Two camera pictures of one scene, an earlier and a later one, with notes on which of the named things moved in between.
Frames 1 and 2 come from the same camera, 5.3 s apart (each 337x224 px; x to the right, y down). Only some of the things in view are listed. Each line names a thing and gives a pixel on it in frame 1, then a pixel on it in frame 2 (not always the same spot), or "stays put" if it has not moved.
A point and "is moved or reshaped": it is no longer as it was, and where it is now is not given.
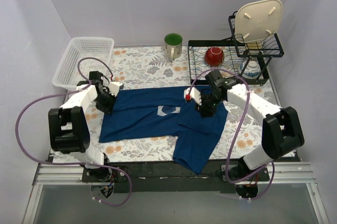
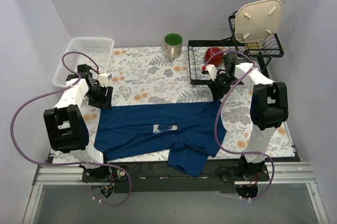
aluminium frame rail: [287, 173] stays put
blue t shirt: [141, 112] is moved or reshaped
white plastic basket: [68, 75] stays put
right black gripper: [207, 107] → [217, 90]
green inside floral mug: [173, 45] stays put
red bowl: [214, 56] stays put
